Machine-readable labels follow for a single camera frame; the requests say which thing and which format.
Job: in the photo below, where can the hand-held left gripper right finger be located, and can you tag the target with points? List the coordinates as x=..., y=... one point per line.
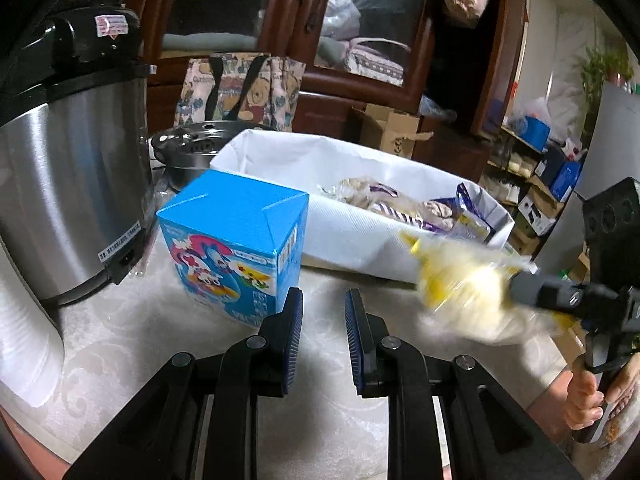
x=352, y=340

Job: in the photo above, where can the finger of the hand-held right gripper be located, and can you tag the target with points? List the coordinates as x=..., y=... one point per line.
x=545, y=292

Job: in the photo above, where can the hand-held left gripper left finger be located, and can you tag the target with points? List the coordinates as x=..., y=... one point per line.
x=294, y=340

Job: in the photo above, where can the yellow snack packet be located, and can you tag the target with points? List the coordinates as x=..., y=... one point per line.
x=465, y=290

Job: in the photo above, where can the white storage bin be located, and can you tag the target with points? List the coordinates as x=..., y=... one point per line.
x=350, y=240

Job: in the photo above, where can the clear packet of brown snacks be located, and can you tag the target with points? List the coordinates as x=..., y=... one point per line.
x=360, y=192

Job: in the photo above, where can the person's right hand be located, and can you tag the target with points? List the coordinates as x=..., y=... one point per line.
x=580, y=400

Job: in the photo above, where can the blue box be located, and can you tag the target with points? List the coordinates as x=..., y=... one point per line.
x=567, y=180
x=536, y=132

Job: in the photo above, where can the black and white carton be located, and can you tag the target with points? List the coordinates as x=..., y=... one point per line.
x=532, y=215

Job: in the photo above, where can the grey refrigerator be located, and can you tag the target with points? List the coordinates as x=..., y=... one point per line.
x=612, y=135

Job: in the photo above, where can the blue purple snack packet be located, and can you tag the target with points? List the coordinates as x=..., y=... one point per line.
x=472, y=215

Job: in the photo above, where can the wooden storage shelf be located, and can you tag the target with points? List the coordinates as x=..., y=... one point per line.
x=520, y=165

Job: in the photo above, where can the blue cartoon print carton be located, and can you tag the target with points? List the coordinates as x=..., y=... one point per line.
x=230, y=210

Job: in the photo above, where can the green potted plant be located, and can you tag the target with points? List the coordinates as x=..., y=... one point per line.
x=600, y=72

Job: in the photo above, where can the blue plastic bag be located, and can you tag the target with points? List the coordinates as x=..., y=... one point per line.
x=437, y=109

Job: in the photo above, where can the metal steamer pan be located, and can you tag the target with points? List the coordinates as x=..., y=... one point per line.
x=195, y=155

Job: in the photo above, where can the open cardboard box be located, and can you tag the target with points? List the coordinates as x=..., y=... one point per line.
x=395, y=130

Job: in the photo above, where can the cartoon bear tote bag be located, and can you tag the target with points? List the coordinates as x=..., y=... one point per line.
x=250, y=95

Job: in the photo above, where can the stainless steel rice cooker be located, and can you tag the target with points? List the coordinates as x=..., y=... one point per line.
x=75, y=185

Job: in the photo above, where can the white ribbed plastic container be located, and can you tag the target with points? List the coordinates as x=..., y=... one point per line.
x=25, y=335

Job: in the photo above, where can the patterned fabric basket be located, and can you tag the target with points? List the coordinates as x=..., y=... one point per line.
x=377, y=62

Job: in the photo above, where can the grey green cushion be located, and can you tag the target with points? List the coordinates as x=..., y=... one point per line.
x=210, y=42

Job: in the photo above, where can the crumpled white plastic bag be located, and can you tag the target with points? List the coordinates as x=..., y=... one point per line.
x=342, y=12

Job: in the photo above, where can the dark wooden glass cabinet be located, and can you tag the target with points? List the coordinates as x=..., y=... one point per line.
x=295, y=5

